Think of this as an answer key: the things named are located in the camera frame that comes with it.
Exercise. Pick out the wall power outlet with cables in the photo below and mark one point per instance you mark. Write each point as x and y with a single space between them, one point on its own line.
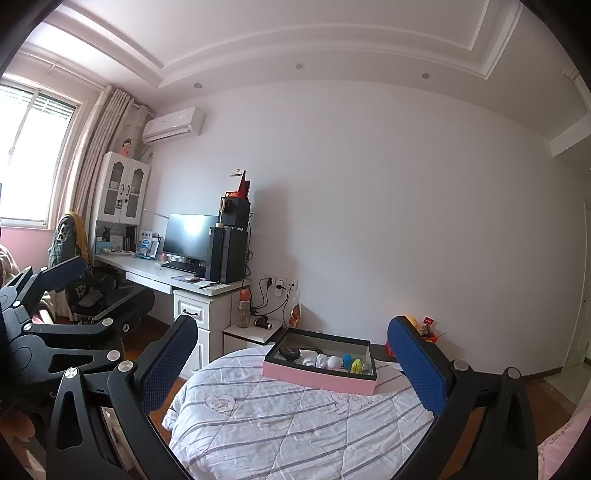
276 296

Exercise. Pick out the black keyboard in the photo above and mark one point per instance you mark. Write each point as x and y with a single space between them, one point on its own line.
195 269

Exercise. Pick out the black computer tower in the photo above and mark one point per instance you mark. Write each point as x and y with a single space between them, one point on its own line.
225 261

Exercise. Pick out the white air conditioner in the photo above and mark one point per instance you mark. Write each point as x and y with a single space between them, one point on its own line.
179 124

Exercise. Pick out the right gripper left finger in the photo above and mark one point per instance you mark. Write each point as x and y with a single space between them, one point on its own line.
79 445

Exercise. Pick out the low black white side table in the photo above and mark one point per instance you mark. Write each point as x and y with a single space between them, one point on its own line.
236 338

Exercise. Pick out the orange cap bottle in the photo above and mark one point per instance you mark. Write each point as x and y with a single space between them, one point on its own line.
243 308

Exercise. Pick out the beige curtain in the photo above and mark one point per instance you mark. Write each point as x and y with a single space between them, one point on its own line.
114 118

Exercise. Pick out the yellow highlighter marker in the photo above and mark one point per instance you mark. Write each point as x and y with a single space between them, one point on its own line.
356 366

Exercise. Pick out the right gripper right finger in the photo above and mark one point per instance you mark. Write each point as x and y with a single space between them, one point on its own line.
504 446

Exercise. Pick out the red decorated box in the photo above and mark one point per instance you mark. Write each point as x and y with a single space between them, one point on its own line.
427 334

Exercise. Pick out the black box stack with red item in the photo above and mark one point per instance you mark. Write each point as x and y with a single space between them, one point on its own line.
234 206

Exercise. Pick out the pink storage box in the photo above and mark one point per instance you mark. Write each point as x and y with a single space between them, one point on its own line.
320 377

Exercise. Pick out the black office chair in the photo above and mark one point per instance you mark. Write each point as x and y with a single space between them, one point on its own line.
95 290

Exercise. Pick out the window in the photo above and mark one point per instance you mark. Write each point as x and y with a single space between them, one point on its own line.
35 128

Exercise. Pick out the black computer monitor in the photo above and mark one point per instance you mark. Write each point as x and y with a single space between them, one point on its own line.
187 235

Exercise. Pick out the yellow octopus plush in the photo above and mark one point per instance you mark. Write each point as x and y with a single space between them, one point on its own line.
413 321

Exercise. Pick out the black remote control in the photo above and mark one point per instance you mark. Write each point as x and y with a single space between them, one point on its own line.
291 354

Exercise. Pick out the white glass door cabinet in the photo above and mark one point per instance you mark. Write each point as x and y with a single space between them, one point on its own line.
121 188

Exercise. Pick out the white striped quilted tablecloth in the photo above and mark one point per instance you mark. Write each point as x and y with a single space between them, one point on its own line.
228 421

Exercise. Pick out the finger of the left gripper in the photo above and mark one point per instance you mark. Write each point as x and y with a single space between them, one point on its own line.
26 290
107 328

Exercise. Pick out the white desk with drawers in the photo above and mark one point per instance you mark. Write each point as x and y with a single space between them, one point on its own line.
212 307

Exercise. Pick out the white bear figurine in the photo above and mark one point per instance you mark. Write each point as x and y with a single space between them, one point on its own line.
308 358

